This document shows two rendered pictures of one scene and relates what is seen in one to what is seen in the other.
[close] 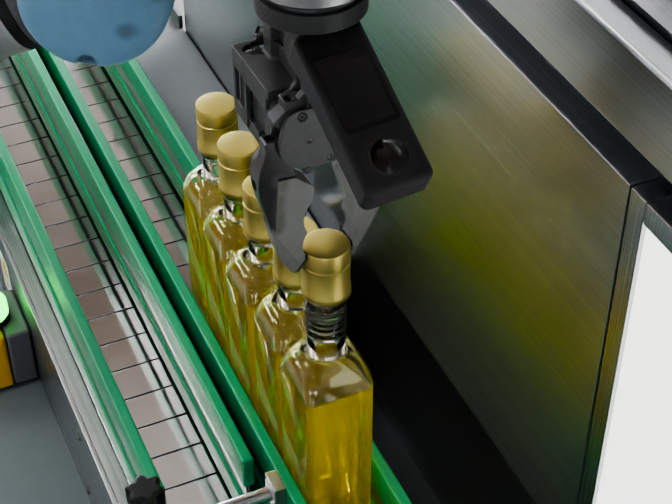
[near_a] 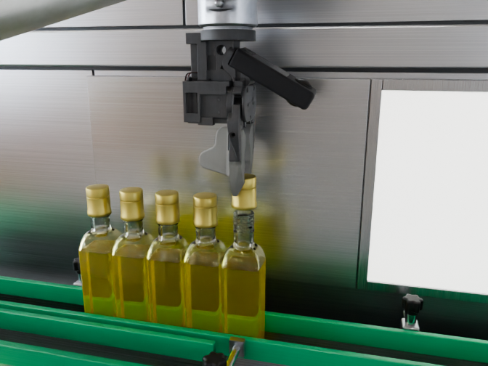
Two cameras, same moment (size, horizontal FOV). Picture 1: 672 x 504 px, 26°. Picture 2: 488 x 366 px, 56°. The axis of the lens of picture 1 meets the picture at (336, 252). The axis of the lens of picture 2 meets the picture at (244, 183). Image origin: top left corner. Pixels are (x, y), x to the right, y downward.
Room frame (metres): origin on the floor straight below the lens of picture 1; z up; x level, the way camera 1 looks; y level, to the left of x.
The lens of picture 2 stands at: (0.38, 0.49, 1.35)
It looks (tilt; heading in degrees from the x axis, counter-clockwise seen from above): 15 degrees down; 308
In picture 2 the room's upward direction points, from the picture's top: straight up
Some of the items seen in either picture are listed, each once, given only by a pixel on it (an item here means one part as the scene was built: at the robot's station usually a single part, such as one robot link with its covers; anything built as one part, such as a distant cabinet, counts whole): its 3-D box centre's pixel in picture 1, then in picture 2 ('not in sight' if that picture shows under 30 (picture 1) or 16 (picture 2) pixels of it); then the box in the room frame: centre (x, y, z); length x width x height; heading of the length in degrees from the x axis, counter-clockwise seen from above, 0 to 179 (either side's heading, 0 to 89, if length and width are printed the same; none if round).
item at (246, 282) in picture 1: (270, 349); (171, 301); (0.86, 0.05, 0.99); 0.06 x 0.06 x 0.21; 25
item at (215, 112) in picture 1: (217, 125); (98, 200); (0.97, 0.10, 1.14); 0.04 x 0.04 x 0.04
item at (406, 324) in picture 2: not in sight; (407, 330); (0.57, -0.16, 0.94); 0.07 x 0.04 x 0.13; 114
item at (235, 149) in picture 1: (239, 164); (131, 203); (0.92, 0.08, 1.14); 0.04 x 0.04 x 0.04
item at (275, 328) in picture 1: (299, 395); (207, 305); (0.81, 0.03, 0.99); 0.06 x 0.06 x 0.21; 24
